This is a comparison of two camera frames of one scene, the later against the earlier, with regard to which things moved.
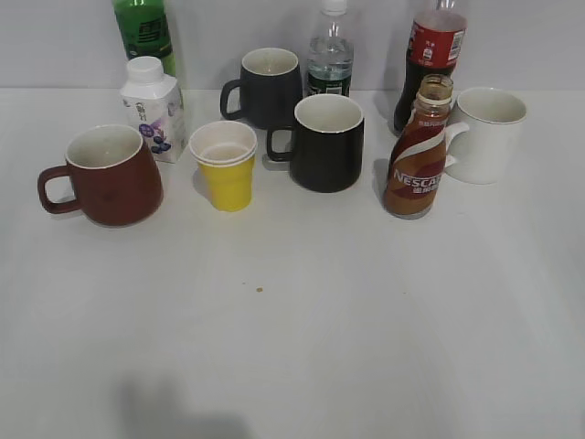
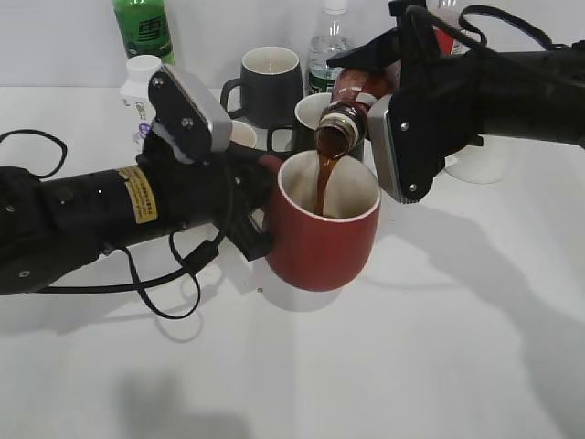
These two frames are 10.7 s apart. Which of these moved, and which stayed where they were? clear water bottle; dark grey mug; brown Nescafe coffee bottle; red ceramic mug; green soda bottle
Moved: brown Nescafe coffee bottle; red ceramic mug
Stayed: clear water bottle; green soda bottle; dark grey mug
